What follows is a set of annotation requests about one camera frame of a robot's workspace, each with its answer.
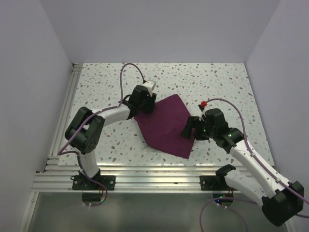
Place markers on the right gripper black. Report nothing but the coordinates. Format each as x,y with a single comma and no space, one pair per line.
193,122

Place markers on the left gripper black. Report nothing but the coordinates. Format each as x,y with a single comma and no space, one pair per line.
151,106

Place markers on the purple cloth mat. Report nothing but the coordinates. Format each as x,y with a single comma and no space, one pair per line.
162,128

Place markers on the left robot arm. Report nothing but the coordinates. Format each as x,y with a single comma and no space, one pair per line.
84,131

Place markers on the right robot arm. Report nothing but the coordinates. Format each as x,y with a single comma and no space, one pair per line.
278,197

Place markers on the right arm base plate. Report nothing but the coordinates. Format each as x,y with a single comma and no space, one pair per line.
208,182

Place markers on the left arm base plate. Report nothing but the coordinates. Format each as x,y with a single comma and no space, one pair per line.
80,182

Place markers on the aluminium frame rails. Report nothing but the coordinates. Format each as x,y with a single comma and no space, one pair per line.
154,192

